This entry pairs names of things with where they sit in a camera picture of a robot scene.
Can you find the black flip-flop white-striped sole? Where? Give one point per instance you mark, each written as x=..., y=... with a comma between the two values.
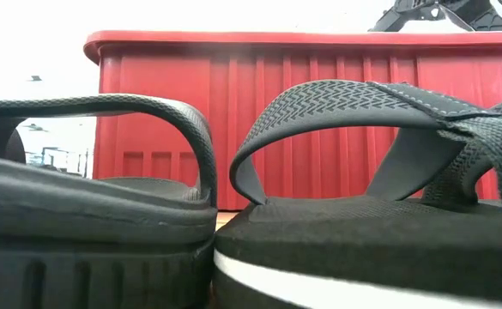
x=362, y=240

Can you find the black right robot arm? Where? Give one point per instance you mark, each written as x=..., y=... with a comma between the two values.
x=486, y=17

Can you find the red plastic bin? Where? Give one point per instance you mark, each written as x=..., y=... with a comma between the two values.
x=169, y=68

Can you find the black metal railing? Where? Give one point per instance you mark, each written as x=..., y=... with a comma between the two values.
x=62, y=161

